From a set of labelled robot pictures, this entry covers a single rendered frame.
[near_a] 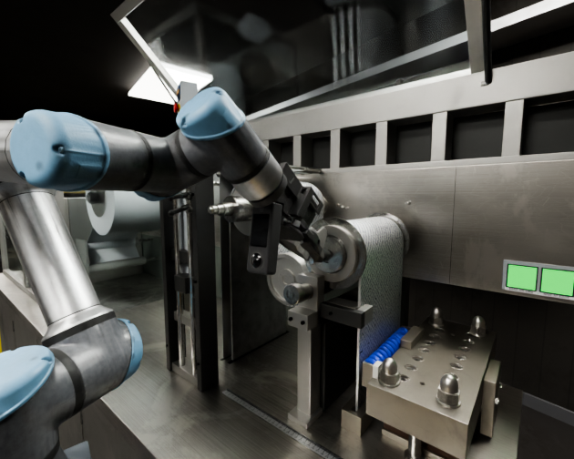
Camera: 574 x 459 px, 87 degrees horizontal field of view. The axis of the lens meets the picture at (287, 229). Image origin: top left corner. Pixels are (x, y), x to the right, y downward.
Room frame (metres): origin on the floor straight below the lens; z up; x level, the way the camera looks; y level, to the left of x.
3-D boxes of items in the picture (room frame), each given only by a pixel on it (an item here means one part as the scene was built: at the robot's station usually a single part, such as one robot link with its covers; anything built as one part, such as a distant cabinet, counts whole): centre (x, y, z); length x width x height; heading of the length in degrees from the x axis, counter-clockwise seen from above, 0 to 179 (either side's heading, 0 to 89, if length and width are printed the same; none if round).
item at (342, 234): (0.70, -0.17, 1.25); 0.26 x 0.12 x 0.12; 141
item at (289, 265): (0.78, -0.08, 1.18); 0.26 x 0.12 x 0.12; 141
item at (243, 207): (0.75, 0.12, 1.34); 0.06 x 0.06 x 0.06; 51
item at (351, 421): (0.67, -0.22, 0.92); 0.28 x 0.04 x 0.04; 141
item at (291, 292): (0.57, -0.01, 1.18); 0.04 x 0.02 x 0.04; 51
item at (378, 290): (0.67, -0.22, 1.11); 0.23 x 0.01 x 0.18; 141
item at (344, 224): (0.61, -0.09, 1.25); 0.15 x 0.01 x 0.15; 51
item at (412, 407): (0.62, -0.33, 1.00); 0.40 x 0.16 x 0.06; 141
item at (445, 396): (0.47, -0.27, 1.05); 0.04 x 0.04 x 0.04
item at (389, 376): (0.52, -0.19, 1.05); 0.04 x 0.04 x 0.04
